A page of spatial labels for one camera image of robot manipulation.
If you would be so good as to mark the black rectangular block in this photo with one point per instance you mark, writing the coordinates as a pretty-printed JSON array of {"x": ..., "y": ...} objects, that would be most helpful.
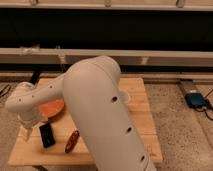
[{"x": 47, "y": 135}]

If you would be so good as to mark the black table leg post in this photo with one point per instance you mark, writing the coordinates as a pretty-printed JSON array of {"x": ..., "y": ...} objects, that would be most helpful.
[{"x": 35, "y": 76}]

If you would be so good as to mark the grey metal rail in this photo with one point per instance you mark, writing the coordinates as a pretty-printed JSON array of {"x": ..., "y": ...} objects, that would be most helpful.
[{"x": 123, "y": 57}]

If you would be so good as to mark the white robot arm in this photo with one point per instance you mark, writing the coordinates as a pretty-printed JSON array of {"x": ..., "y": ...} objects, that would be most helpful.
[{"x": 90, "y": 91}]

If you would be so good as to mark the blue electronic box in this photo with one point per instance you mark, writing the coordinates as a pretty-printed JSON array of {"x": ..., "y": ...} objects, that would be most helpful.
[{"x": 195, "y": 100}]

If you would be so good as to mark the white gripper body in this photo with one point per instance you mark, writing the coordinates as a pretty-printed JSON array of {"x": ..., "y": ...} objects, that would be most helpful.
[{"x": 28, "y": 120}]

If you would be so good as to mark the orange ceramic bowl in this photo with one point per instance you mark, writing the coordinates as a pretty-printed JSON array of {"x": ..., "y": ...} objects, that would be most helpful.
[{"x": 52, "y": 108}]

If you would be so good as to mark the dark red chili pepper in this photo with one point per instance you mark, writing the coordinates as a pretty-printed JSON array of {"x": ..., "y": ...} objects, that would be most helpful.
[{"x": 72, "y": 141}]

